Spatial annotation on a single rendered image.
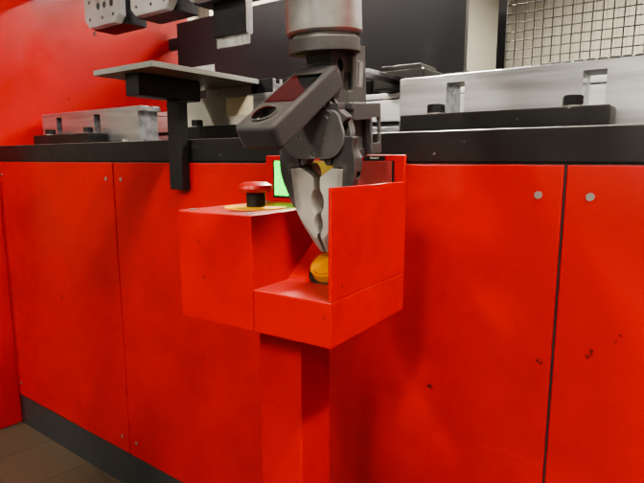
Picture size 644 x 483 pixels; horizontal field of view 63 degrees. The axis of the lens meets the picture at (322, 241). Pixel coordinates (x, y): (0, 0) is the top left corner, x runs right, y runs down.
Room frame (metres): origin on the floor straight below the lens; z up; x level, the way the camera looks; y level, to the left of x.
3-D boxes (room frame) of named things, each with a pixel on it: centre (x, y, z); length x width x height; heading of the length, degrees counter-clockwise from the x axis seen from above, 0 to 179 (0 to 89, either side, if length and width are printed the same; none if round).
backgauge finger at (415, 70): (1.14, -0.15, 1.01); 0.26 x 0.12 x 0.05; 144
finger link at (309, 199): (0.57, 0.00, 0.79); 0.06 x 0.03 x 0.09; 147
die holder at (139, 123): (1.52, 0.64, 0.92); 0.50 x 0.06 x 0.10; 54
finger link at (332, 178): (0.55, -0.02, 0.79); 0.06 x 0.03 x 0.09; 147
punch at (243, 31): (1.20, 0.19, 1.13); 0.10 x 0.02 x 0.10; 54
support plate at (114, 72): (1.08, 0.28, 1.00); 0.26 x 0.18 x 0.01; 144
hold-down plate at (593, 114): (0.79, -0.26, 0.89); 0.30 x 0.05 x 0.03; 54
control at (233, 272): (0.58, 0.03, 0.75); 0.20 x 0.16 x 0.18; 57
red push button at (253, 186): (0.60, 0.08, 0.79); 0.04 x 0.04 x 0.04
